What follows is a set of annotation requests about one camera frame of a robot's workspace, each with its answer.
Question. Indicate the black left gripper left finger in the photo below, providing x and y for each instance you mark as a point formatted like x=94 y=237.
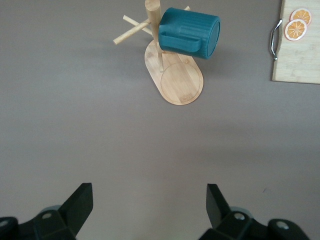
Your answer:
x=67 y=215

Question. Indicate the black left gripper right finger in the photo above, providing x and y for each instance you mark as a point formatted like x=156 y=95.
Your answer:
x=230 y=222

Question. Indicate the teal ribbed mug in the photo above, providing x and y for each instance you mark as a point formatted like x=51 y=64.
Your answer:
x=190 y=27

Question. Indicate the wooden mug tree rack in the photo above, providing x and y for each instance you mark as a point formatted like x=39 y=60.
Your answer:
x=181 y=82

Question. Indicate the bamboo cutting board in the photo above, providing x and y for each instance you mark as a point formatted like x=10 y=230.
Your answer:
x=300 y=62

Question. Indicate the orange slice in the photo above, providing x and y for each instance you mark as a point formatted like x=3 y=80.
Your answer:
x=302 y=14
x=296 y=30

